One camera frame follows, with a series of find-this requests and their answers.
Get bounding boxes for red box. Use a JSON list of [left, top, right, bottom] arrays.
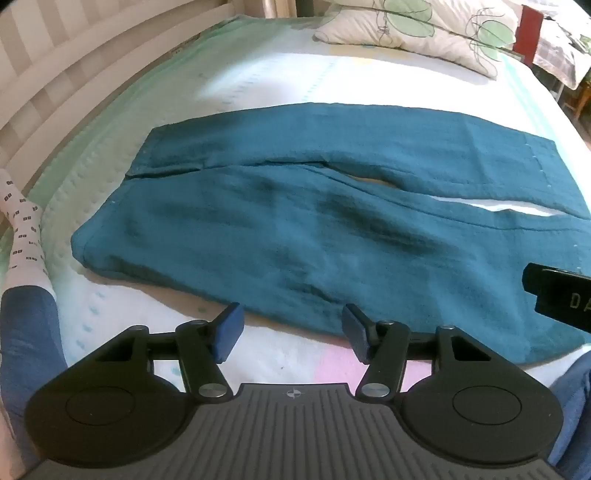
[[516, 8, 544, 60]]

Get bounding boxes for pastel quilted bed cover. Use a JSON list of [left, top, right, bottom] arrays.
[[0, 14, 591, 398]]

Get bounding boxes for patterned cloth pile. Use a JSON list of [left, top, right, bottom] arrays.
[[531, 0, 591, 90]]

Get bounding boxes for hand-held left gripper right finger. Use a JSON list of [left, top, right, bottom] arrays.
[[342, 303, 502, 400]]

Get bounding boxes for white floral pillow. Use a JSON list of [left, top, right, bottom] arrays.
[[313, 0, 520, 82]]

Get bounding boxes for person's left leg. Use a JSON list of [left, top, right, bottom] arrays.
[[0, 168, 65, 462]]

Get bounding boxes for white slatted bed rail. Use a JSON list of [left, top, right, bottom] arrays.
[[0, 0, 243, 185]]

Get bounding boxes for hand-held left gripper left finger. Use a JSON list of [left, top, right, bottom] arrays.
[[93, 302, 245, 400]]

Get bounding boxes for teal pants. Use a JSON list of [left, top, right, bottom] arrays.
[[71, 102, 591, 367]]

